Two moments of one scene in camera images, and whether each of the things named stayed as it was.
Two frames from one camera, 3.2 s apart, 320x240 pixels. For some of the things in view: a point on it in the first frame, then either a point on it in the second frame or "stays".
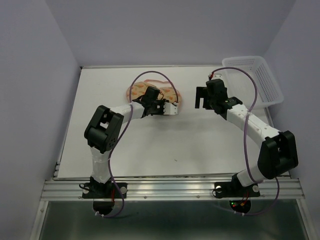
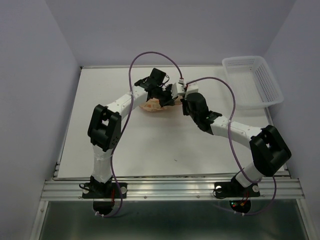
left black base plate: x=104 y=190 stays
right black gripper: x=201 y=92 -> x=184 y=101
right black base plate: x=235 y=189 stays
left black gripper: x=161 y=112 -> x=170 y=100
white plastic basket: x=240 y=85 stays
